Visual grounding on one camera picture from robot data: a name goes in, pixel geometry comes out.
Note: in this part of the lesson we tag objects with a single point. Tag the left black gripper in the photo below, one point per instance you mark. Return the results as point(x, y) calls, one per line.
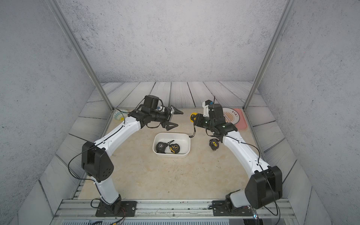
point(168, 115)

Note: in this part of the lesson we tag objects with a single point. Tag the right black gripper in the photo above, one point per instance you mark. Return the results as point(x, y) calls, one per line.
point(199, 117)

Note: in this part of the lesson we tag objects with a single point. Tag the small yellow tape measure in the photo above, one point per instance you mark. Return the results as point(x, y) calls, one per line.
point(193, 117)

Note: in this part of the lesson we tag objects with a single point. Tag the round black tape measure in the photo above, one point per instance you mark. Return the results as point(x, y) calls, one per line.
point(214, 144)

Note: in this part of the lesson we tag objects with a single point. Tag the black yellow 3m tape measure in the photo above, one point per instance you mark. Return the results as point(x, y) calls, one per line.
point(174, 148)

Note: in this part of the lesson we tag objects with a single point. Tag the dark grey 5M tape measure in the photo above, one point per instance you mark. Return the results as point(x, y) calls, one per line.
point(161, 147)

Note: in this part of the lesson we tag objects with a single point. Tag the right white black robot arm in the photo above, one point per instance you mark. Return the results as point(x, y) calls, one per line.
point(265, 182)

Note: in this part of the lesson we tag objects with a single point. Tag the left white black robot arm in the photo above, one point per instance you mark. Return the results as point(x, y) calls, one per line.
point(96, 156)

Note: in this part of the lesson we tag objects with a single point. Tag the white plastic storage box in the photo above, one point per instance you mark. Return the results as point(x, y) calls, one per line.
point(183, 140)

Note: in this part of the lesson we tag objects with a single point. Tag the white orange patterned plate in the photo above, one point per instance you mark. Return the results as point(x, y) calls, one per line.
point(231, 115)

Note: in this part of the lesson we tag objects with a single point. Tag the pink tray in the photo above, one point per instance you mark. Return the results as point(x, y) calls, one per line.
point(242, 124)

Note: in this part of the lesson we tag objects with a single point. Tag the patterned ceramic bowl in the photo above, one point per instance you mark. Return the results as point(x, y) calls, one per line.
point(120, 115)

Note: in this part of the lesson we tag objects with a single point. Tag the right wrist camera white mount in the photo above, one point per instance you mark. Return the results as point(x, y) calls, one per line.
point(205, 106)

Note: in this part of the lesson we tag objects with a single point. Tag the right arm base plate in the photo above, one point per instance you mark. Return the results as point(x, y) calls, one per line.
point(226, 208)

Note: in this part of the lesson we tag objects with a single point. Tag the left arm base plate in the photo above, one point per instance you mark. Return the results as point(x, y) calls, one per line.
point(118, 209)

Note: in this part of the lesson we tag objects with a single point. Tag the aluminium front rail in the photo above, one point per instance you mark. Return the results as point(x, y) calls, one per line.
point(173, 212)

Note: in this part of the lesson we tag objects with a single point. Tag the right aluminium frame post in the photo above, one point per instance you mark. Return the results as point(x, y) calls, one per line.
point(270, 51)

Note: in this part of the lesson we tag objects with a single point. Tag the aluminium frame post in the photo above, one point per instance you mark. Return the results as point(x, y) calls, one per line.
point(270, 51)
point(60, 18)

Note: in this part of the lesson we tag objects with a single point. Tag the left aluminium frame post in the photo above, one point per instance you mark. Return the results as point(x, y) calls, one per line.
point(60, 18)

